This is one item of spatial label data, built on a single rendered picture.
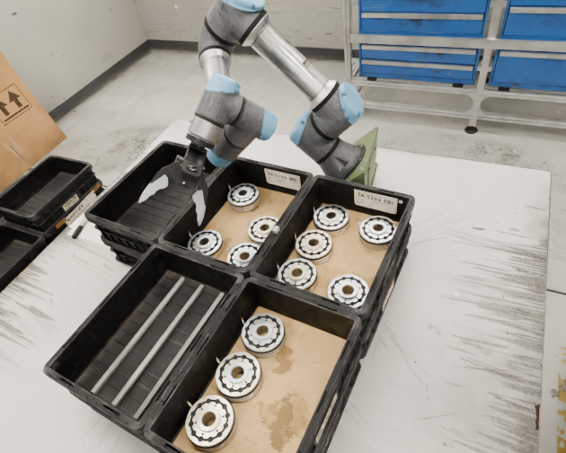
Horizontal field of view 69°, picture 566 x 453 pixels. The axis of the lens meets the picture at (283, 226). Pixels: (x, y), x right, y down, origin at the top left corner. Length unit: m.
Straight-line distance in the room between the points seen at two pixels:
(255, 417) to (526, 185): 1.15
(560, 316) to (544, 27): 1.49
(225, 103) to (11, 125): 2.90
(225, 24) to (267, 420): 1.02
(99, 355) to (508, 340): 1.02
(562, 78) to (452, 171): 1.40
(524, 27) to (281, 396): 2.33
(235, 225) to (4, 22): 3.10
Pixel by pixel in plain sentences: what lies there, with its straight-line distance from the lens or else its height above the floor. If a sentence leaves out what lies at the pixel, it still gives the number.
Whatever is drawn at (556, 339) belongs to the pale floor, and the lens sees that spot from 2.12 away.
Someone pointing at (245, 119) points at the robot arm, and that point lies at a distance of 1.02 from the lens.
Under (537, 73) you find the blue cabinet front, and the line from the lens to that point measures 2.88.
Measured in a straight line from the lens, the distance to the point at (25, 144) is 3.79.
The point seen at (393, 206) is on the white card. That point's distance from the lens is 1.19.
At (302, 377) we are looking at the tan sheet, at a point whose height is 0.83.
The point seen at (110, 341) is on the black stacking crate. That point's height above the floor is 0.83.
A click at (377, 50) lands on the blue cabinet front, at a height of 0.50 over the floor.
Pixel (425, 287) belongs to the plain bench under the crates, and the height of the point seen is 0.70.
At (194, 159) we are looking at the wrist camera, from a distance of 0.97.
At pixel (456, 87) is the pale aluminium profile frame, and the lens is 2.91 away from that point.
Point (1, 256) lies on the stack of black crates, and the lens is 2.42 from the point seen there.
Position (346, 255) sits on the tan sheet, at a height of 0.83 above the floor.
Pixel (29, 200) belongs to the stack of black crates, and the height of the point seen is 0.49.
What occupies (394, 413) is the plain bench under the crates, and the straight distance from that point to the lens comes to 1.09.
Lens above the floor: 1.72
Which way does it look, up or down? 46 degrees down
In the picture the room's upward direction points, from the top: 12 degrees counter-clockwise
